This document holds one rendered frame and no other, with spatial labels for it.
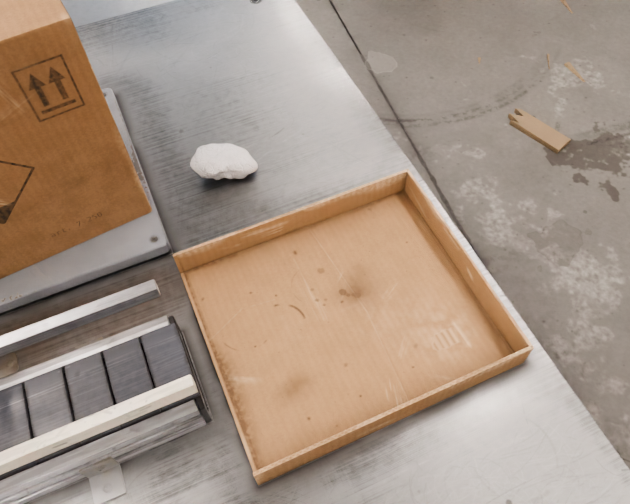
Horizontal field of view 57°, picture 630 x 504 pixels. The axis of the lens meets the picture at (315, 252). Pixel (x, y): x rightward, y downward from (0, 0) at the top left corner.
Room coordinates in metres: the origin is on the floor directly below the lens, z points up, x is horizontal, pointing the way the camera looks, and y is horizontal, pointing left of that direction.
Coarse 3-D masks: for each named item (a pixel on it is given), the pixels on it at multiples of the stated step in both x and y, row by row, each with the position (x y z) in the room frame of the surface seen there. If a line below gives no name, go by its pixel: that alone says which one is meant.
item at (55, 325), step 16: (128, 288) 0.26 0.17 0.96; (144, 288) 0.26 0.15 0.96; (96, 304) 0.25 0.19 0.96; (112, 304) 0.24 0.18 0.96; (128, 304) 0.25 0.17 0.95; (48, 320) 0.23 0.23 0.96; (64, 320) 0.23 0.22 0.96; (80, 320) 0.23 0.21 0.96; (0, 336) 0.22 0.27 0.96; (16, 336) 0.22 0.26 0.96; (32, 336) 0.22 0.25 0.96; (48, 336) 0.22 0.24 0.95; (0, 352) 0.21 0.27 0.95
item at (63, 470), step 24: (120, 336) 0.25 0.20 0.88; (72, 360) 0.23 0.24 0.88; (0, 384) 0.21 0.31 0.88; (192, 408) 0.18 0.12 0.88; (120, 432) 0.16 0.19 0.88; (144, 432) 0.16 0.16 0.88; (168, 432) 0.16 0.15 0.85; (72, 456) 0.14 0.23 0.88; (96, 456) 0.14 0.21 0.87; (120, 456) 0.14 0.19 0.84; (24, 480) 0.12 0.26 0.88; (48, 480) 0.12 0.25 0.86; (72, 480) 0.12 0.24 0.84
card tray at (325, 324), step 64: (384, 192) 0.45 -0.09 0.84; (192, 256) 0.36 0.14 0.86; (256, 256) 0.37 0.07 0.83; (320, 256) 0.37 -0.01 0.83; (384, 256) 0.36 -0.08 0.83; (448, 256) 0.36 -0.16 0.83; (256, 320) 0.29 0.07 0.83; (320, 320) 0.28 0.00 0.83; (384, 320) 0.28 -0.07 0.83; (448, 320) 0.28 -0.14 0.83; (512, 320) 0.26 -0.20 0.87; (256, 384) 0.21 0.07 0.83; (320, 384) 0.21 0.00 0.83; (384, 384) 0.21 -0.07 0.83; (448, 384) 0.19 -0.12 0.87; (256, 448) 0.15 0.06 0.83; (320, 448) 0.14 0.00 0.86
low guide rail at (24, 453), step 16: (176, 384) 0.19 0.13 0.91; (192, 384) 0.19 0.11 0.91; (128, 400) 0.17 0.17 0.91; (144, 400) 0.17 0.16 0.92; (160, 400) 0.17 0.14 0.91; (176, 400) 0.18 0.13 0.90; (96, 416) 0.16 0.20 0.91; (112, 416) 0.16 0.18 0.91; (128, 416) 0.16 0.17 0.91; (48, 432) 0.15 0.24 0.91; (64, 432) 0.15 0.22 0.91; (80, 432) 0.15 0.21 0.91; (96, 432) 0.15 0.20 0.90; (16, 448) 0.14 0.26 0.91; (32, 448) 0.13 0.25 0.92; (48, 448) 0.14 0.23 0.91; (0, 464) 0.12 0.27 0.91; (16, 464) 0.12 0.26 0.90
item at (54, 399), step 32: (128, 352) 0.23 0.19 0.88; (160, 352) 0.23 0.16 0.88; (32, 384) 0.21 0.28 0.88; (64, 384) 0.20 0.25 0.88; (96, 384) 0.20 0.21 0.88; (128, 384) 0.20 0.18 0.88; (160, 384) 0.20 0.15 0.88; (0, 416) 0.17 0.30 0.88; (32, 416) 0.17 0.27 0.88; (64, 416) 0.17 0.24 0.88; (0, 448) 0.15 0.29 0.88; (64, 448) 0.14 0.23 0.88; (0, 480) 0.12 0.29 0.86
